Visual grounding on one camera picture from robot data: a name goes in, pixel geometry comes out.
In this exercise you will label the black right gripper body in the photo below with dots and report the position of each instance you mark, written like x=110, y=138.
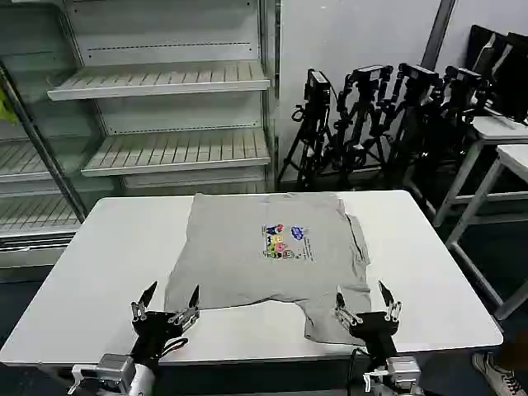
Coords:
x=375, y=330

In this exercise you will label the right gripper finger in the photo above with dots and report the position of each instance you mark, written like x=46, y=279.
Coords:
x=342, y=307
x=388, y=299

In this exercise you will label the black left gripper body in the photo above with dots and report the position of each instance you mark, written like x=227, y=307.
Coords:
x=154, y=330

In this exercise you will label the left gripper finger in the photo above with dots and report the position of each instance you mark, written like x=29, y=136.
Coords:
x=142, y=303
x=193, y=303

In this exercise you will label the grey printed t-shirt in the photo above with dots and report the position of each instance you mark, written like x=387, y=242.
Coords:
x=231, y=255

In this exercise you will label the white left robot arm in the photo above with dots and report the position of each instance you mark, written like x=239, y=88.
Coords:
x=119, y=375

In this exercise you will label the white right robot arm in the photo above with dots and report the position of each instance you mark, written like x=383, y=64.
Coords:
x=398, y=375

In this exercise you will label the person's shoe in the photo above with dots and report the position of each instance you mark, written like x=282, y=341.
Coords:
x=497, y=371

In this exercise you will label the glass-sided shelf unit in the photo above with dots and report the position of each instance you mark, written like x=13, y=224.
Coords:
x=37, y=173

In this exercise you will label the white empty shelf unit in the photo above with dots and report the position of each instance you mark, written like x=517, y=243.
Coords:
x=173, y=82

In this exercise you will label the green cloth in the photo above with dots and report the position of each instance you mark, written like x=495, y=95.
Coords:
x=7, y=105

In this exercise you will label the black monitor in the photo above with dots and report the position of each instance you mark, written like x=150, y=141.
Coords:
x=482, y=49
x=513, y=78

